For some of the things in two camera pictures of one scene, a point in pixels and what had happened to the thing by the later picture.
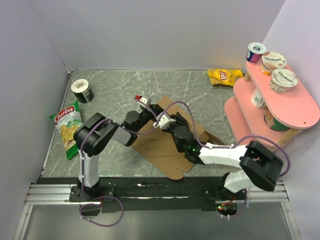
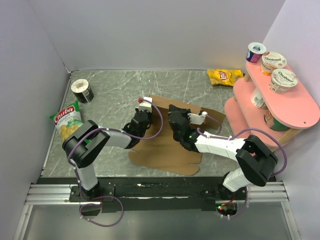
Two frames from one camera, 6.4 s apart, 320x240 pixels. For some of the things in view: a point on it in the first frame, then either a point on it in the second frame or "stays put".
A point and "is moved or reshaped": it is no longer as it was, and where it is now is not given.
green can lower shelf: [273, 123] stays put
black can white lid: [82, 91] stays put
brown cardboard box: [160, 148] is moved or reshaped
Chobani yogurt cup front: [282, 81] stays put
